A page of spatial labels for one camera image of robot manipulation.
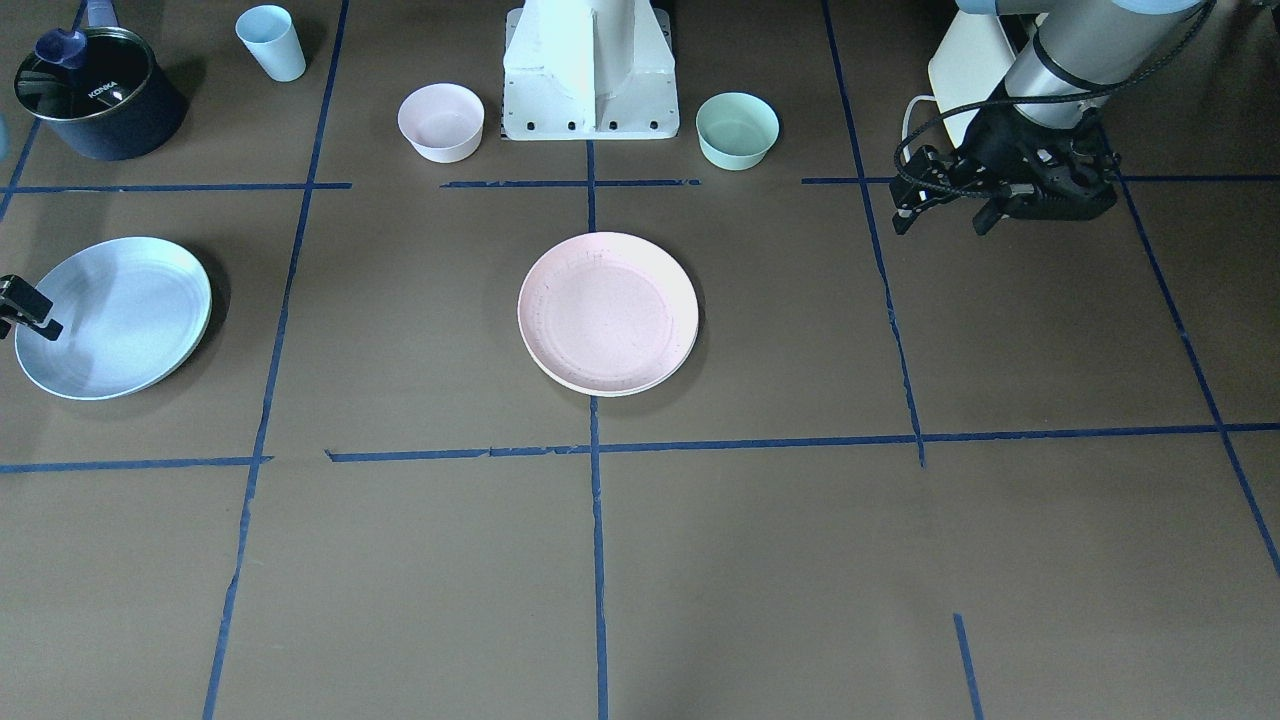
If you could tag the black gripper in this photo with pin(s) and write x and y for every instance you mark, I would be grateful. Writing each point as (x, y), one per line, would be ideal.
(990, 148)

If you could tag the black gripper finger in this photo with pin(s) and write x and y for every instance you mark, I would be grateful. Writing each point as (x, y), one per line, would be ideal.
(23, 304)

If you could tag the blue plate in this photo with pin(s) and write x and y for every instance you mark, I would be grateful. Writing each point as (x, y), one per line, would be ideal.
(131, 311)

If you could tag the pink plate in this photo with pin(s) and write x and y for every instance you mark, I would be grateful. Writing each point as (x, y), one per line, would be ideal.
(605, 271)

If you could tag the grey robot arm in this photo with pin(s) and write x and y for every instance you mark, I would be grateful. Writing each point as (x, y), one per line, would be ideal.
(1083, 52)

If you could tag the cream toaster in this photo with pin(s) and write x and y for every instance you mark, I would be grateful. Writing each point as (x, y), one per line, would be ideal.
(975, 54)

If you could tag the dark blue pot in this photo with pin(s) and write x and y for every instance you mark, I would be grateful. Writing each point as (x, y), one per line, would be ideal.
(100, 88)

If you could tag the green bowl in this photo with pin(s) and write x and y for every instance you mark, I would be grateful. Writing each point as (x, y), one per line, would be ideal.
(735, 131)

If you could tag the light blue cup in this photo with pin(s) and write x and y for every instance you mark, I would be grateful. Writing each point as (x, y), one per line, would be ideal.
(269, 34)

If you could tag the cream plate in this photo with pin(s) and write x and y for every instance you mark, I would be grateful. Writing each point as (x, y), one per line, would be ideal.
(611, 354)

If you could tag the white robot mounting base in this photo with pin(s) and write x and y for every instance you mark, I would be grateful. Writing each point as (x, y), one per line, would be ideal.
(589, 71)

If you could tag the pink bowl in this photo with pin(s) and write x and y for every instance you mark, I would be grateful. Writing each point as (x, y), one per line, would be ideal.
(444, 123)

